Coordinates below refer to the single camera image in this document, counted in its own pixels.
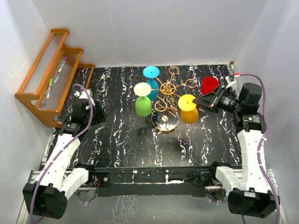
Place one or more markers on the yellow wine glass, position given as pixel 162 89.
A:
pixel 189 111

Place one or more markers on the wooden tiered shelf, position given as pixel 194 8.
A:
pixel 34 87

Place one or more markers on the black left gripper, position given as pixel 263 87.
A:
pixel 101 115

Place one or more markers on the small grey block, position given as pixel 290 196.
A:
pixel 43 103

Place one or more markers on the purple capped marker pen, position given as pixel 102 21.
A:
pixel 63 63

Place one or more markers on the red wine glass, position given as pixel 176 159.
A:
pixel 209 84

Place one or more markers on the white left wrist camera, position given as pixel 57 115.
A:
pixel 81 98

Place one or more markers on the blue wine glass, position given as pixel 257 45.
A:
pixel 151 72

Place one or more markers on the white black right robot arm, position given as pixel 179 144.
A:
pixel 252 195

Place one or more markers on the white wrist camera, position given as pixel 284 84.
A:
pixel 81 98
pixel 231 81

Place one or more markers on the gold wire glass rack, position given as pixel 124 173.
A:
pixel 167 114

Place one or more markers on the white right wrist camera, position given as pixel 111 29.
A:
pixel 231 81

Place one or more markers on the green capped marker pen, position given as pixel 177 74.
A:
pixel 49 88

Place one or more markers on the green wine glass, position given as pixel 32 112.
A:
pixel 143 106

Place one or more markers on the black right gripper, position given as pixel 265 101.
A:
pixel 210 100

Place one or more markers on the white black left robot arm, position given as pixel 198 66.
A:
pixel 49 193

